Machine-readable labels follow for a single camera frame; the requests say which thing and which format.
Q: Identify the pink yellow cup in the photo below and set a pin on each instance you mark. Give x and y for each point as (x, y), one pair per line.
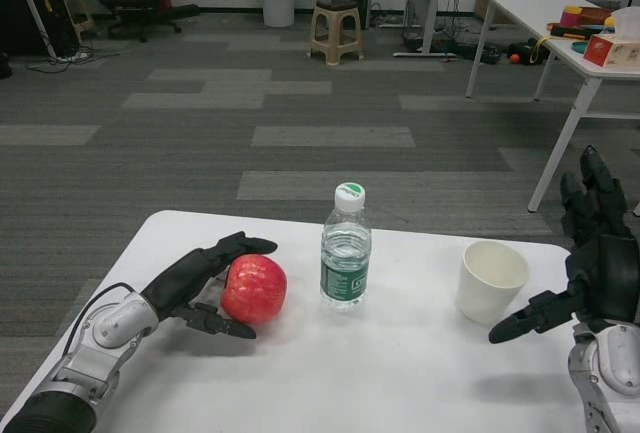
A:
(570, 17)

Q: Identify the clear plastic water bottle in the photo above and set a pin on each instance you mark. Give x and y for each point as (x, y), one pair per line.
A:
(346, 268)

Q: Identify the green round lid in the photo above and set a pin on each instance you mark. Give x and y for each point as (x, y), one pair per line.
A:
(581, 47)

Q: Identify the black yellow floor equipment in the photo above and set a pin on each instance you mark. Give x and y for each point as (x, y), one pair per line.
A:
(527, 50)

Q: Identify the white standing desk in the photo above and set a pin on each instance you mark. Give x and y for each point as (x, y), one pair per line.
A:
(425, 3)

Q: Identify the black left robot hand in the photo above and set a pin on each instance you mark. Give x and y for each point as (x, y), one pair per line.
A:
(182, 280)

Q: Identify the white power strip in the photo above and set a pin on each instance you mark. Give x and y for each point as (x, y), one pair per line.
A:
(72, 56)

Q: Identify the red white tissue box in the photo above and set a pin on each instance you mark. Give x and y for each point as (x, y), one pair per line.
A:
(612, 50)

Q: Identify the light wooden stool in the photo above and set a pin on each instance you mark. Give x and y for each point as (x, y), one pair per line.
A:
(77, 10)

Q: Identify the black yellow hand tool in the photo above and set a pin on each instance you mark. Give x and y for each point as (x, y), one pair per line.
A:
(575, 31)

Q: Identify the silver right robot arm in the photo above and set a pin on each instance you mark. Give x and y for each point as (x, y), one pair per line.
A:
(610, 373)

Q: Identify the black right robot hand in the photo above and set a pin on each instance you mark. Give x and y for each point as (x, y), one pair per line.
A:
(600, 273)

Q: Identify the white table with white legs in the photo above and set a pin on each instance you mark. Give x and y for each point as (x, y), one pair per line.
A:
(520, 8)

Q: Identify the beige plastic stool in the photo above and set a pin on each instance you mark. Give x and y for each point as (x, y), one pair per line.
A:
(336, 28)

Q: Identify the small orange ball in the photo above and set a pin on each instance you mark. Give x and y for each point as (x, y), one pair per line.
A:
(514, 58)

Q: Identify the red apple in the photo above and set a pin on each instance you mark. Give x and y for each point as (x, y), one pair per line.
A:
(255, 288)

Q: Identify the white paper cup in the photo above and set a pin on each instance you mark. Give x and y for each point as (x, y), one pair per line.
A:
(480, 298)

